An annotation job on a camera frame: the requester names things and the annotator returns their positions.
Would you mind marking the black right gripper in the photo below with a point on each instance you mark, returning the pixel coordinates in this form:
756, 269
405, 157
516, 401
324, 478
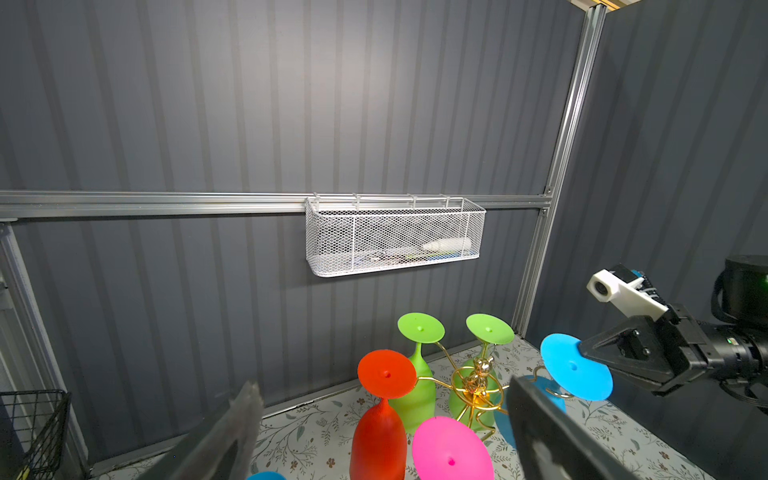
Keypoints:
695, 350

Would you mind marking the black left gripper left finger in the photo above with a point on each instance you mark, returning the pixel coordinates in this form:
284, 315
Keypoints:
221, 446

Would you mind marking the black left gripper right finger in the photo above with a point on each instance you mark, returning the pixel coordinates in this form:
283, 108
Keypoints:
551, 445

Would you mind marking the blue wine glass front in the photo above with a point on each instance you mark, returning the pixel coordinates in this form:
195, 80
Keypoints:
267, 475

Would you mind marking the blue wine glass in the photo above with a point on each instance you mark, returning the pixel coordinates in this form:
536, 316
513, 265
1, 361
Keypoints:
577, 386
267, 475

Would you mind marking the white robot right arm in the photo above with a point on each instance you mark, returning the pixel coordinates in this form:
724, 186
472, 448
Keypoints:
661, 347

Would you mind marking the green wine glass right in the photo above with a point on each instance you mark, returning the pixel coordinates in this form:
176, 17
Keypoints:
493, 330

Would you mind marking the green wine glass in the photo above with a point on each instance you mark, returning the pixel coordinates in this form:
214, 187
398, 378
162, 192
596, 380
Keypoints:
493, 330
419, 405

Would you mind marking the gold wine glass rack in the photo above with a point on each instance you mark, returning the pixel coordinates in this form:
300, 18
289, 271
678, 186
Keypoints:
477, 389

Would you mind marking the pink wine glass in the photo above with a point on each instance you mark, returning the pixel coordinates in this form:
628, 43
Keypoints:
444, 448

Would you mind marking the green wine glass back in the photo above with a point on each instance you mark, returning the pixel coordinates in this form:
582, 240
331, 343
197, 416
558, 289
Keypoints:
419, 405

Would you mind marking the red wine glass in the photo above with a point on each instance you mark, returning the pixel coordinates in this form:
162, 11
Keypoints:
379, 446

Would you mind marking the white marker in basket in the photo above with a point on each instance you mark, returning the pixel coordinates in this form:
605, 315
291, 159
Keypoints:
454, 244

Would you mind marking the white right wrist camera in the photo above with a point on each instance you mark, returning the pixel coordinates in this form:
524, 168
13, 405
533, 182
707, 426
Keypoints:
630, 291

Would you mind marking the black wire basket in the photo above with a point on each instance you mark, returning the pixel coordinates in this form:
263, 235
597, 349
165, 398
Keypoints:
33, 428

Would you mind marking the white wire mesh basket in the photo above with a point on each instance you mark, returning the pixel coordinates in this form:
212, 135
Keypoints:
357, 234

